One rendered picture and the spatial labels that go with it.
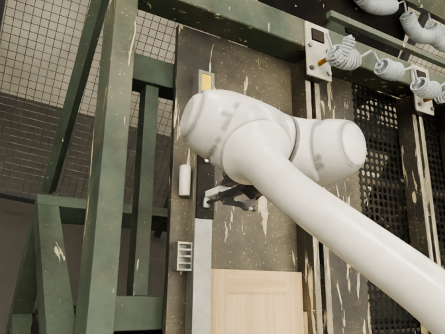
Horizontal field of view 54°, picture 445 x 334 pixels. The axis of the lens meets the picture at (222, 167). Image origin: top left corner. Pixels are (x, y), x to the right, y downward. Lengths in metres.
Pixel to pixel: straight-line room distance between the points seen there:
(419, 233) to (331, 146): 1.07
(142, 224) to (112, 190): 0.16
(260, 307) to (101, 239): 0.47
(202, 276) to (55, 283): 0.67
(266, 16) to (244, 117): 0.83
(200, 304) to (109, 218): 0.31
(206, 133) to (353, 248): 0.24
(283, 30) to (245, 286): 0.77
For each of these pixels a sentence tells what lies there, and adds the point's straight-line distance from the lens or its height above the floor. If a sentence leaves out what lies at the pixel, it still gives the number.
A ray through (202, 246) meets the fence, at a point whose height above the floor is 1.26.
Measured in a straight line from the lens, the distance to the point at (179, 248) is 1.12.
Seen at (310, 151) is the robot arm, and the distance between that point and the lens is 0.68.
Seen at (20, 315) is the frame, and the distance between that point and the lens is 2.40.
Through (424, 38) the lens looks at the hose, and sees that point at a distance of 2.24.
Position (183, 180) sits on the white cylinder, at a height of 1.38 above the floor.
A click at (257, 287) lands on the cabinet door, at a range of 1.22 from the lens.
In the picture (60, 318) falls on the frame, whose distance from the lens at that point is 1.51.
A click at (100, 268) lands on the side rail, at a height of 1.22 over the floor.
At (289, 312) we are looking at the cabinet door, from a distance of 1.28.
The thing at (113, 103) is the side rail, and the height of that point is 1.51.
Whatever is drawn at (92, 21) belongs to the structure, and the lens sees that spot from 1.68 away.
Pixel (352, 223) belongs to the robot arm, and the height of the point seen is 1.64.
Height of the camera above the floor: 1.80
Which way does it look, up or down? 19 degrees down
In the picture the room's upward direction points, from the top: 21 degrees clockwise
